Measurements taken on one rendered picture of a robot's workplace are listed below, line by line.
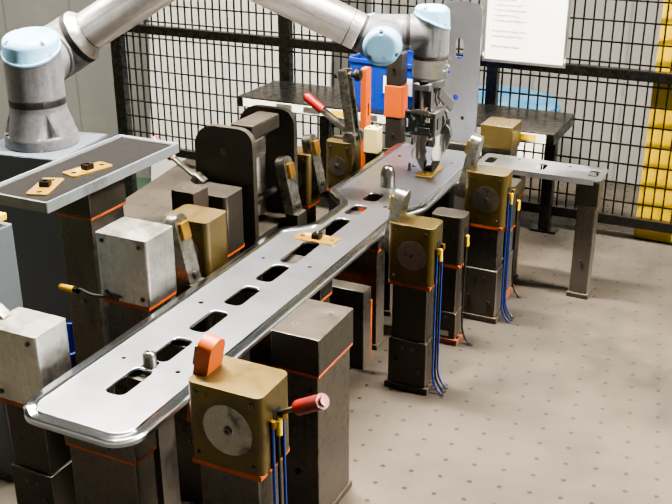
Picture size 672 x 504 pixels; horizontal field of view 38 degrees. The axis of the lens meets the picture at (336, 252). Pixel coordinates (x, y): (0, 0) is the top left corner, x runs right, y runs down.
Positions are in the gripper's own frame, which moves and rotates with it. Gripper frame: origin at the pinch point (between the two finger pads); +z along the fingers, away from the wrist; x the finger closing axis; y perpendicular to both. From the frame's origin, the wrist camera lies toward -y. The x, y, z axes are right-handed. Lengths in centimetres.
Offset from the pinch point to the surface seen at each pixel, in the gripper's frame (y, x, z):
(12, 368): 109, -22, 2
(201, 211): 61, -20, -6
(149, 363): 100, -4, 1
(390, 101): -28.5, -21.7, -5.6
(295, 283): 66, 1, 2
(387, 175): 13.9, -4.4, -0.9
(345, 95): 1.7, -20.2, -13.9
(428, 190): 11.3, 4.1, 2.0
